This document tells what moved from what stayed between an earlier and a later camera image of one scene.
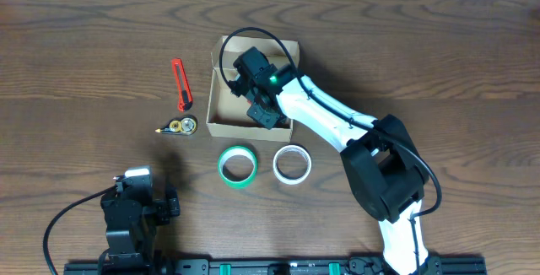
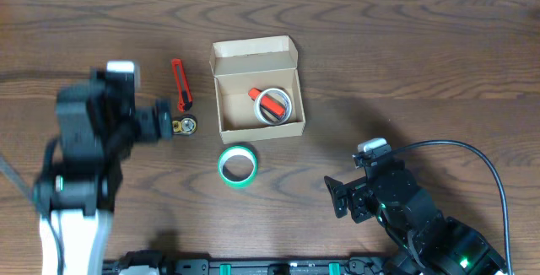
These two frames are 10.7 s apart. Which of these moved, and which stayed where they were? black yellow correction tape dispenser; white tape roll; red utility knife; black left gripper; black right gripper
Moved: black right gripper; white tape roll; black left gripper
Stayed: black yellow correction tape dispenser; red utility knife
